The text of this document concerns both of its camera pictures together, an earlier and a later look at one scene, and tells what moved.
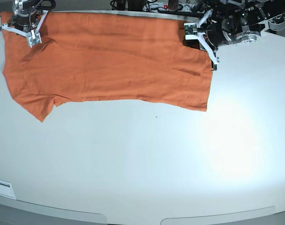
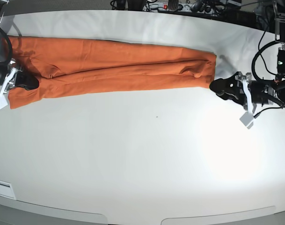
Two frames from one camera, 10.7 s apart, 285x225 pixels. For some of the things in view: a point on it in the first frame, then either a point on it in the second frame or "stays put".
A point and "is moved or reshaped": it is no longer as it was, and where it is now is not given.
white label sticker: [3, 187] stays put
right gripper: [221, 32] → [261, 91]
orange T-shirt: [108, 55] is moved or reshaped
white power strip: [164, 6] stays put
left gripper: [24, 22] → [28, 86]
